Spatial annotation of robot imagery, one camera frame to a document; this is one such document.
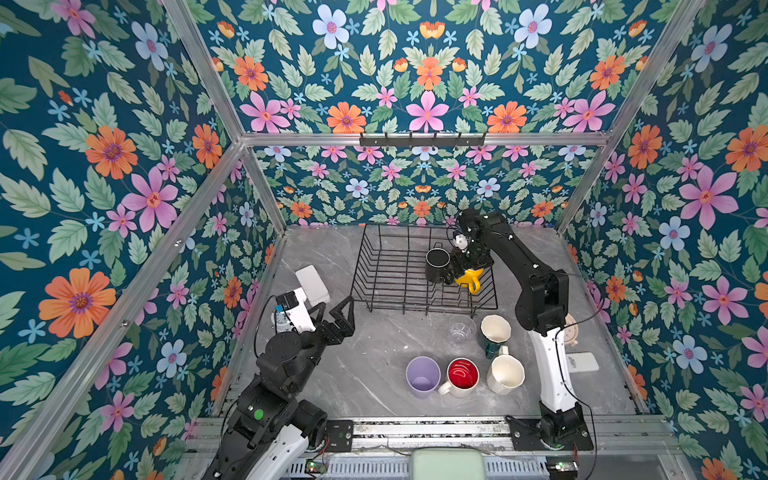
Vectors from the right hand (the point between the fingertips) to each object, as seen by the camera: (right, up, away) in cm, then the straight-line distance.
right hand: (468, 268), depth 97 cm
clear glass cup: (-4, -19, -8) cm, 21 cm away
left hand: (-34, -5, -33) cm, 48 cm away
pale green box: (-11, -43, -30) cm, 54 cm away
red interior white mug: (-5, -29, -15) cm, 33 cm away
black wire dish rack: (-26, -3, +8) cm, 28 cm away
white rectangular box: (-52, -6, +2) cm, 53 cm away
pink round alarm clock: (+29, -19, -8) cm, 36 cm away
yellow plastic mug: (0, -3, -7) cm, 7 cm away
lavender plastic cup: (-16, -29, -16) cm, 37 cm away
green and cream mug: (+6, -18, -11) cm, 22 cm away
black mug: (-10, +1, -3) cm, 11 cm away
